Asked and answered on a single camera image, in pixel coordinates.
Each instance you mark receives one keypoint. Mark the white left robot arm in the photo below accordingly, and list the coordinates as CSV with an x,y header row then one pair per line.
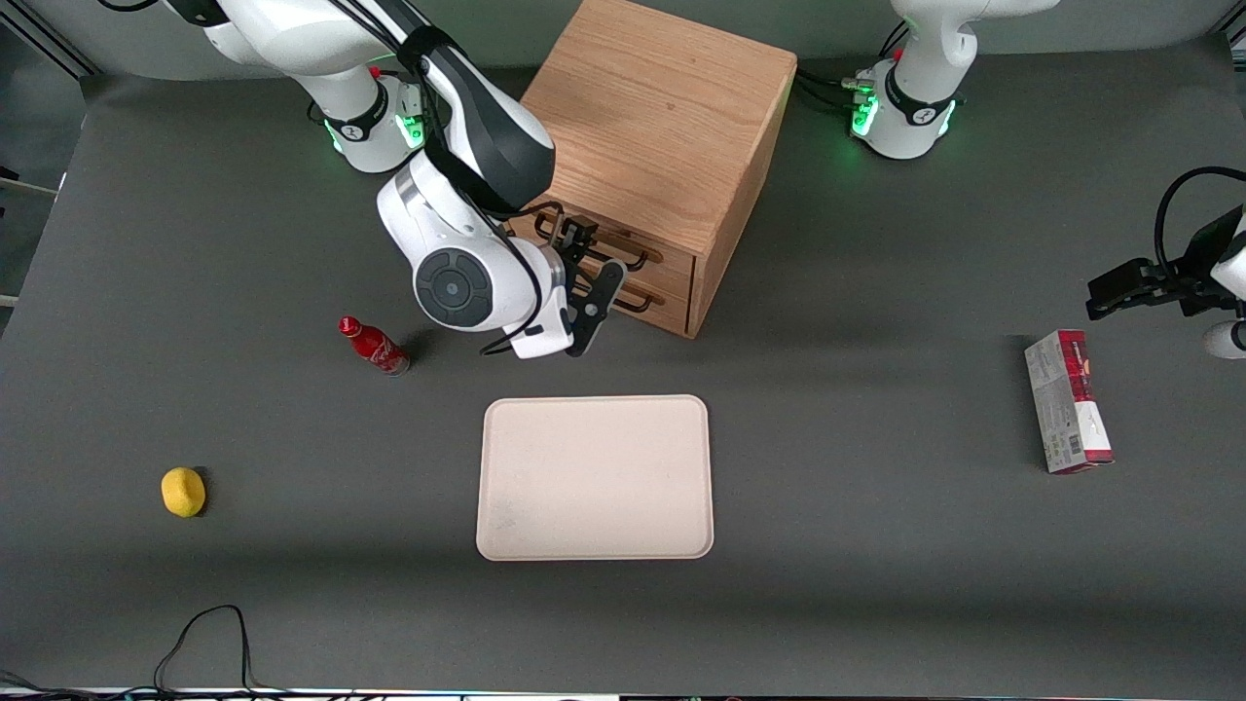
x,y
915,117

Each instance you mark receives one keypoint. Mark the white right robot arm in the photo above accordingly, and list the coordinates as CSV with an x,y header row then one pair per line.
x,y
458,287

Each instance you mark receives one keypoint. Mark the beige rectangular tray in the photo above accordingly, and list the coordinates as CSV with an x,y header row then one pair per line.
x,y
594,477

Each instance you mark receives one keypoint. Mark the grey and red carton box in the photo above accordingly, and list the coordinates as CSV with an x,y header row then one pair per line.
x,y
1066,409

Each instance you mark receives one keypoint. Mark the oak wooden drawer cabinet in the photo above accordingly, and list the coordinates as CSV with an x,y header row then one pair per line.
x,y
662,107

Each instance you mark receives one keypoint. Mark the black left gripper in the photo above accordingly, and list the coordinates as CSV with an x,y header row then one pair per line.
x,y
1190,276

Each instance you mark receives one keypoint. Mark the aluminium frame rail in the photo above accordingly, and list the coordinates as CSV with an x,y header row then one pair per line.
x,y
54,44

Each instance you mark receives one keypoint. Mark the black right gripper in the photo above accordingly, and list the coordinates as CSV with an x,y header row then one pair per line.
x,y
572,242

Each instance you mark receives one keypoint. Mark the red cola bottle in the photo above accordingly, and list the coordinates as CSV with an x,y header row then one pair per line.
x,y
375,346

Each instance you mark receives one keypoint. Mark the yellow lemon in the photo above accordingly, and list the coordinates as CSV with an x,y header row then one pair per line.
x,y
183,492

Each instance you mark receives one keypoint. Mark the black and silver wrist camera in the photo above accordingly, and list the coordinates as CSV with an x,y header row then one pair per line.
x,y
1227,341
602,292

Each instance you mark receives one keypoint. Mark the pale thin bar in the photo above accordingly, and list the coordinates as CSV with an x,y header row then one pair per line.
x,y
29,187

